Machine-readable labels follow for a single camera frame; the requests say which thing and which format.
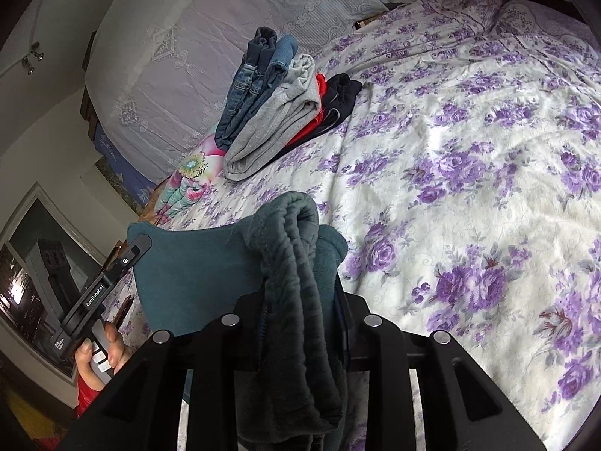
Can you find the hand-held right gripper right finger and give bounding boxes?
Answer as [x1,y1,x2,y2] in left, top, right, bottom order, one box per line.
[334,286,548,451]

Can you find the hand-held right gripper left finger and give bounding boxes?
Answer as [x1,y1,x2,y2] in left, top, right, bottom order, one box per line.
[59,292,267,451]

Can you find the folded blue jeans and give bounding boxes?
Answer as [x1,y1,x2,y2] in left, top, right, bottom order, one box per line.
[214,27,299,153]

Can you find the folded grey sweatpants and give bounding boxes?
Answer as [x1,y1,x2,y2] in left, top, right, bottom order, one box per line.
[222,54,322,180]

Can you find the person's left hand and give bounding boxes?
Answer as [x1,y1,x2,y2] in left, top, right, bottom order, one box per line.
[74,323,131,392]

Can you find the wooden headboard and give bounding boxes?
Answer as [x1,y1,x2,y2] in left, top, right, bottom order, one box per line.
[354,9,391,30]

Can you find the wall spot lamp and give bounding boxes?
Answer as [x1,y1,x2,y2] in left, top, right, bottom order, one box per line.
[22,41,46,77]

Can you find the folded floral quilt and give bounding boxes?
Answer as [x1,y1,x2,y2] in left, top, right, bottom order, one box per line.
[153,120,228,219]

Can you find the folded black pants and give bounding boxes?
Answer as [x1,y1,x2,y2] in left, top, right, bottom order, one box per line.
[275,74,364,163]

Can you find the teal fleece pants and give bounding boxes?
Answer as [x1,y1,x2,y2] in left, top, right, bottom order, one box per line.
[126,191,350,451]

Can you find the blue mattress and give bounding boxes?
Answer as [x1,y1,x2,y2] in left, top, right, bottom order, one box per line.
[91,120,158,203]

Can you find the framed mirror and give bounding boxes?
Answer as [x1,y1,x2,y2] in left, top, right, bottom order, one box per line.
[0,182,120,381]

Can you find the purple lace pillow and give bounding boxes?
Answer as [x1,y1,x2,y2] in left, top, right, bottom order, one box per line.
[498,0,597,50]

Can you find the purple floral bed cover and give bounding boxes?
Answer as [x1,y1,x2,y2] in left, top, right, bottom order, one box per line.
[101,0,601,451]

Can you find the folded red pants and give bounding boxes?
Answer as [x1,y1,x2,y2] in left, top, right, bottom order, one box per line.
[282,73,332,153]

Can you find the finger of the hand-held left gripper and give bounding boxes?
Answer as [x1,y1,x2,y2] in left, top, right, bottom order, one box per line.
[121,236,152,269]

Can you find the person's left forearm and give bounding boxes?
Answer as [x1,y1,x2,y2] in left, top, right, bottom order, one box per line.
[72,376,106,421]

